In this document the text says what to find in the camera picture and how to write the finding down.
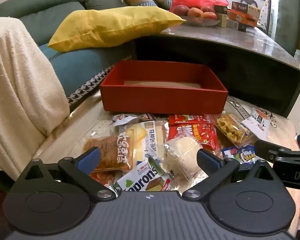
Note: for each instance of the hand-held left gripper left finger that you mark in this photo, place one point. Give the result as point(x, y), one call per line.
point(88, 158)

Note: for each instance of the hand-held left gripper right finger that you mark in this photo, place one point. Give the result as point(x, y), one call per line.
point(208, 158)

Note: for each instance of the brown pastry packet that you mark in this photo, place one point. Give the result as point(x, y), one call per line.
point(110, 152)

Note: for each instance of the large red snack packet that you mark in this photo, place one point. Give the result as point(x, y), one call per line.
point(205, 135)

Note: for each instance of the blue white candy packet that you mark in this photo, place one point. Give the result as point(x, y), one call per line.
point(240, 153)

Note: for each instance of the round white pastry packet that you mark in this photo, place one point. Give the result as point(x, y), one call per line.
point(182, 155)

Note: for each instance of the yellow waffle packet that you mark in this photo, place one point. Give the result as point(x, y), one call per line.
point(231, 130)

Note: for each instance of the white green wafer packet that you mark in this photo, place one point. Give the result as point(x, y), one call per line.
point(140, 181)

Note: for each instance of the toast bread packet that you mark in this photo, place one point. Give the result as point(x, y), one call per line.
point(145, 140)

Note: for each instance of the red cardboard box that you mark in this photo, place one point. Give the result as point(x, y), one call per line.
point(162, 97)

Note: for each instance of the orange red snack packet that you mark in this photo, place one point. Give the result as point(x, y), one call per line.
point(102, 177)

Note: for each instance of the white packet with red print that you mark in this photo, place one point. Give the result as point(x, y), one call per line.
point(257, 123)

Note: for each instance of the small red snack packet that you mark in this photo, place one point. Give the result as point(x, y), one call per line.
point(187, 119)

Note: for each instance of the white jelly pouch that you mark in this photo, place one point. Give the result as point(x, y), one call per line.
point(122, 119)

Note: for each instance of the pink foil snack packet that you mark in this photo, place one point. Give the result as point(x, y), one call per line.
point(150, 117)

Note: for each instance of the dark coffee table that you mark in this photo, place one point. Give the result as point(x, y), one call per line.
point(252, 80)

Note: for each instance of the houndstooth patterned cloth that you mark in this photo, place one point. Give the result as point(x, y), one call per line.
point(90, 83)

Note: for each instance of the cream fleece blanket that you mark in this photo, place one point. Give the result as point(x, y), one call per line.
point(20, 85)

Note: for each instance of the dark green panel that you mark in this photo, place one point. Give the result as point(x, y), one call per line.
point(287, 10)

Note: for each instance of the yellow pillow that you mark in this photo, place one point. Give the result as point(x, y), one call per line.
point(110, 27)

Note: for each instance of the glass fruit bowl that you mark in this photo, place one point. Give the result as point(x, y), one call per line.
point(202, 23)

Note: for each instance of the white orange carton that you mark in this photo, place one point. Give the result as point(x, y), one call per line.
point(246, 7)

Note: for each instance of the red apple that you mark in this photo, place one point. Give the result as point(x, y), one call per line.
point(210, 16)
point(207, 8)
point(195, 12)
point(180, 9)

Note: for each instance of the black beige carton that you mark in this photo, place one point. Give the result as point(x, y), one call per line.
point(221, 8)

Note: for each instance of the green sofa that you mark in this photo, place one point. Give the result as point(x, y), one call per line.
point(40, 2)

